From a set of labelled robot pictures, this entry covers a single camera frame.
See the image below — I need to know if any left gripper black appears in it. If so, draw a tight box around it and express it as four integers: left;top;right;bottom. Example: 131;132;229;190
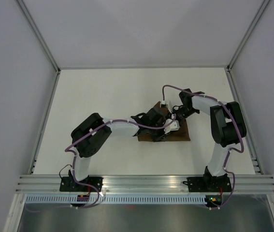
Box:
148;120;171;143

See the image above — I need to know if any brown cloth napkin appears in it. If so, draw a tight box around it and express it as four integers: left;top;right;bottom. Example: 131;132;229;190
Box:
137;102;190;142

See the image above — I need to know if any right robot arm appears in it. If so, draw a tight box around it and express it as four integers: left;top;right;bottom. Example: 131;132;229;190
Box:
175;87;247;193

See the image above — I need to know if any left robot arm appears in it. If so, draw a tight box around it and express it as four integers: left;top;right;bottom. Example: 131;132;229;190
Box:
59;108;179;192

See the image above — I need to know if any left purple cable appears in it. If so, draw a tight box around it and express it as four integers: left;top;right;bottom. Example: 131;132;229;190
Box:
25;113;177;213

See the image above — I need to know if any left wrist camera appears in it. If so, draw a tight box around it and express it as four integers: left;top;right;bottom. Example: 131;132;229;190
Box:
164;118;180;134

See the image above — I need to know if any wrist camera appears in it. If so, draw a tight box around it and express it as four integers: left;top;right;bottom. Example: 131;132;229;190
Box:
164;118;180;134
160;100;173;113

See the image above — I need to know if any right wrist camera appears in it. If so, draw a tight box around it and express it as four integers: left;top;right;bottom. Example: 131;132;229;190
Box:
160;100;173;113

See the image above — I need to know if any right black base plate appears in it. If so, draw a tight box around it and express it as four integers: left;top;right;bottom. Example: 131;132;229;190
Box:
183;175;232;193

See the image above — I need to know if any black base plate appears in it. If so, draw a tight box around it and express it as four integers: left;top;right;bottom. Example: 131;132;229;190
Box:
183;175;232;193
59;176;103;192

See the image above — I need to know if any right side aluminium rail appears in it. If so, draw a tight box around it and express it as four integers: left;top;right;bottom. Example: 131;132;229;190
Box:
224;67;264;175

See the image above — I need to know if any white slotted cable duct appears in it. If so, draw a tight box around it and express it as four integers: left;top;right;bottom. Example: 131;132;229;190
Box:
26;194;206;204

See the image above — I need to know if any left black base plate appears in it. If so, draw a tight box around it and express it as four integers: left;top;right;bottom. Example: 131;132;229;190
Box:
59;176;103;192

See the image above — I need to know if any right aluminium frame post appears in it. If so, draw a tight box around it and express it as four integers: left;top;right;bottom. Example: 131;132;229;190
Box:
225;0;272;72

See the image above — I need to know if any aluminium frame post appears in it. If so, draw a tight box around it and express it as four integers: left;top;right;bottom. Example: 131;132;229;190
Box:
15;0;60;73
225;0;272;72

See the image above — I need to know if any aluminium front rail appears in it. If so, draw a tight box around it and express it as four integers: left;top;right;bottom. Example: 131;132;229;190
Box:
14;174;274;195

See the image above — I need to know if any left aluminium frame post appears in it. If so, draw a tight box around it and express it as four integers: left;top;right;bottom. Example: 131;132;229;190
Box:
15;0;60;73

